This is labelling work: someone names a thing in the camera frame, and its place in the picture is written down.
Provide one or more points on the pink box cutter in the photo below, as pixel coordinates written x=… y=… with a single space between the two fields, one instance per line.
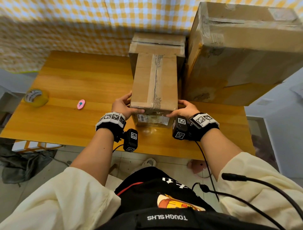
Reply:
x=81 y=104

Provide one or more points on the cream long-sleeved top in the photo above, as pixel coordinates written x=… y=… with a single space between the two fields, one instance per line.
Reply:
x=59 y=201

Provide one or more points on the dark grey cloth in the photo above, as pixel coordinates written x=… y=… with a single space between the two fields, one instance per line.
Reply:
x=21 y=168

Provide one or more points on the cardboard box with black print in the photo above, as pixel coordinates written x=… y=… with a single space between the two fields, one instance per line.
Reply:
x=142 y=83

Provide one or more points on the person's left forearm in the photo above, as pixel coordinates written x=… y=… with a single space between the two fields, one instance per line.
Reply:
x=94 y=156

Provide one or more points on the black printed garment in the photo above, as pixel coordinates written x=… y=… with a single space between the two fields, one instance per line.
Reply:
x=142 y=189

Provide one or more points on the white wall socket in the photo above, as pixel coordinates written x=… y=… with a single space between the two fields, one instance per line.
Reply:
x=265 y=102

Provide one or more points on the yellow white checked cloth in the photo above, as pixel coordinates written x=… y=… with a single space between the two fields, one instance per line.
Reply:
x=71 y=23

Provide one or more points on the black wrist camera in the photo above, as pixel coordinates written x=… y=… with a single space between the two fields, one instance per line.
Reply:
x=179 y=129
x=130 y=142

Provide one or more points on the black table leg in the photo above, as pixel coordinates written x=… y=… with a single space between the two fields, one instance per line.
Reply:
x=113 y=169

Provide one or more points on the white paper with red writing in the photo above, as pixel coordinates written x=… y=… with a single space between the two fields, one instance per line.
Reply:
x=298 y=90

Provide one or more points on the person's right forearm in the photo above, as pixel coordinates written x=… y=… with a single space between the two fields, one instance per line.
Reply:
x=220 y=154

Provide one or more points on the white box with yellow tape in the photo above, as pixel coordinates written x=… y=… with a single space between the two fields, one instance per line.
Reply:
x=33 y=145

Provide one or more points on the brown plush fabric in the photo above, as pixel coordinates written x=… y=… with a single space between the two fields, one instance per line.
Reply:
x=264 y=149

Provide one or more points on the small plain cardboard box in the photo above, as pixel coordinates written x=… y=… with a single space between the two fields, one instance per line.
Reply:
x=156 y=47

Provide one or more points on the person's left hand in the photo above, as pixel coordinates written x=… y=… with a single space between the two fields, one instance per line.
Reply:
x=120 y=106

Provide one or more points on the person's right hand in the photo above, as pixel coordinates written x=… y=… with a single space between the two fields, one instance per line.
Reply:
x=189 y=111

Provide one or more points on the yellowish tape roll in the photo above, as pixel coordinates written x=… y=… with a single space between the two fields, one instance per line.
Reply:
x=41 y=100

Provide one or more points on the cardboard box with white label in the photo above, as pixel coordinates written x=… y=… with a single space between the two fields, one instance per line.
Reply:
x=248 y=54

